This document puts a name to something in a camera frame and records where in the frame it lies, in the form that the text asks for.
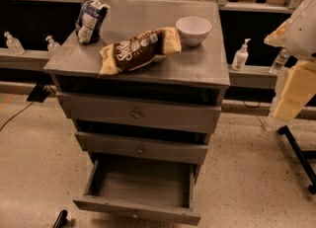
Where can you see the brown chip bag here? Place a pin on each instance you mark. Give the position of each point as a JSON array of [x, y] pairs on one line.
[[128, 55]]

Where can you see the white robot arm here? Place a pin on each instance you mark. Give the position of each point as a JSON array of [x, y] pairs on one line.
[[296, 86]]

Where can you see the grey drawer cabinet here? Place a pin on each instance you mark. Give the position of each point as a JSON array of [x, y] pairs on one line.
[[151, 88]]

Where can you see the grey top drawer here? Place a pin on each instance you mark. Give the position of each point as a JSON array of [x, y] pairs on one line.
[[155, 114]]

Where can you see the grey drawer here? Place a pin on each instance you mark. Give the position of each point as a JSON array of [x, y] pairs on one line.
[[141, 189], [155, 114], [142, 147]]

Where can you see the grey middle drawer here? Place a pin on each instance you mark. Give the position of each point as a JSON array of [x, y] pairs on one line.
[[142, 147]]

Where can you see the grey bottom drawer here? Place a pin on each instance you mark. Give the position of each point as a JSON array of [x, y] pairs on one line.
[[141, 189]]

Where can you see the blue white chip bag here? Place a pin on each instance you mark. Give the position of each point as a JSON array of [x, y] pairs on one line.
[[91, 17]]

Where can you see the white ceramic bowl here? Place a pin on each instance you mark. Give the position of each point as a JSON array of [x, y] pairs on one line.
[[193, 30]]

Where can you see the white pump lotion bottle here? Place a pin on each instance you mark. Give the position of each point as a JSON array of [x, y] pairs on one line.
[[241, 56]]

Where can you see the clear pump bottle near cabinet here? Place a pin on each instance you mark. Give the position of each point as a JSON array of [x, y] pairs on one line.
[[52, 45]]

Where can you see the black floor box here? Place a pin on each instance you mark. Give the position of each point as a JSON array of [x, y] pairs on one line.
[[38, 94]]

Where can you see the clear water bottle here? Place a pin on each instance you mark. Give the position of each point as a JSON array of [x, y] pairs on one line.
[[279, 61]]

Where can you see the black stand leg right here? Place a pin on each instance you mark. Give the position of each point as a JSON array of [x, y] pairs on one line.
[[304, 156]]

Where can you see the black object bottom left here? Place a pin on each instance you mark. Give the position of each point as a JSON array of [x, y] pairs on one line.
[[61, 219]]

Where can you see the clear pump bottle far left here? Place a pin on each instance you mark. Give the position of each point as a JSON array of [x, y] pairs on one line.
[[13, 44]]

